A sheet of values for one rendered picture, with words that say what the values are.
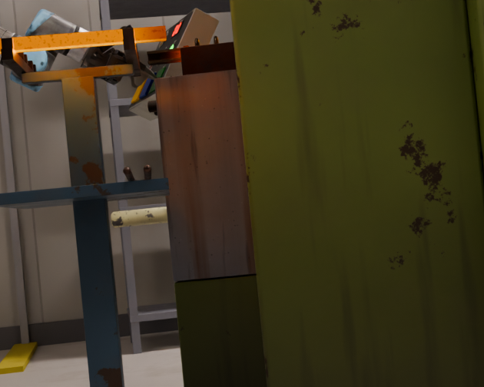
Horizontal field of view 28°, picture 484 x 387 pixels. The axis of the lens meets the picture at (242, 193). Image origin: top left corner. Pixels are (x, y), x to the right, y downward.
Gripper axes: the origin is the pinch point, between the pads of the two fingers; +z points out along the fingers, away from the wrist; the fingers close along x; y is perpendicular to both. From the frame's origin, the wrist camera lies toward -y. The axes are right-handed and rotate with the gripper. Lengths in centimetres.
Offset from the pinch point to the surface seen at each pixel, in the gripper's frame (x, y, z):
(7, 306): -265, 78, 24
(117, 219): 2.8, 42.5, 6.7
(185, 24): 3.6, -16.8, 1.7
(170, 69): 7.1, -1.8, 2.5
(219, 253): 69, 48, 17
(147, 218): 6.4, 39.2, 13.8
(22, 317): -258, 80, 33
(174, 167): 65, 35, 1
